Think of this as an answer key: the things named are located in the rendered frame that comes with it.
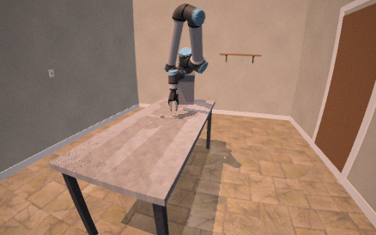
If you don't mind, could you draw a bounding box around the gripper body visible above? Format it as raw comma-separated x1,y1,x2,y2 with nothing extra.
170,89,179,101

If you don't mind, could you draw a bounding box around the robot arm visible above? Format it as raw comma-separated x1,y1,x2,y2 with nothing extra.
164,3,208,89

